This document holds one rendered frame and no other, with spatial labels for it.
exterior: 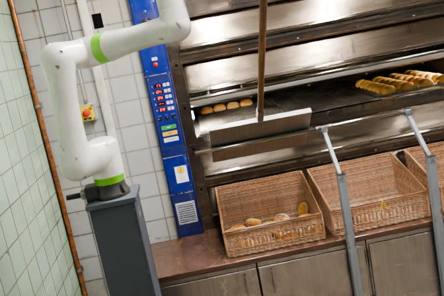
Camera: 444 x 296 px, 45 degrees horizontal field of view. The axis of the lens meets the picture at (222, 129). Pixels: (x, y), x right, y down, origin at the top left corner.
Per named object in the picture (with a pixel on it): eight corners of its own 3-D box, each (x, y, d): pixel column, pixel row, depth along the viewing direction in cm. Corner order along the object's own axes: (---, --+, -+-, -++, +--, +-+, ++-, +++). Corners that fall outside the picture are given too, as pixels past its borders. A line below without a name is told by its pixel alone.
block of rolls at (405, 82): (354, 87, 405) (353, 80, 404) (415, 75, 407) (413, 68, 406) (384, 96, 345) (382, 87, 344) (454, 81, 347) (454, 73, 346)
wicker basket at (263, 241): (221, 228, 335) (213, 186, 330) (308, 211, 337) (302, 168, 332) (226, 259, 288) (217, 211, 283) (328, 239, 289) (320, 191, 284)
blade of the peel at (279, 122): (312, 111, 279) (310, 107, 281) (209, 131, 276) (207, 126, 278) (305, 145, 310) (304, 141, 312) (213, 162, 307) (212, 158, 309)
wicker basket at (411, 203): (311, 210, 337) (304, 168, 332) (397, 191, 340) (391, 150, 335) (333, 238, 289) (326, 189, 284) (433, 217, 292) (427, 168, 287)
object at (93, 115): (82, 121, 319) (78, 105, 317) (98, 117, 320) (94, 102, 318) (80, 123, 312) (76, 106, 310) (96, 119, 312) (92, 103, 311)
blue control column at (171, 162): (191, 221, 533) (146, 4, 494) (207, 217, 533) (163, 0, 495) (196, 321, 343) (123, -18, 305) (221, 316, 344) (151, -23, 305)
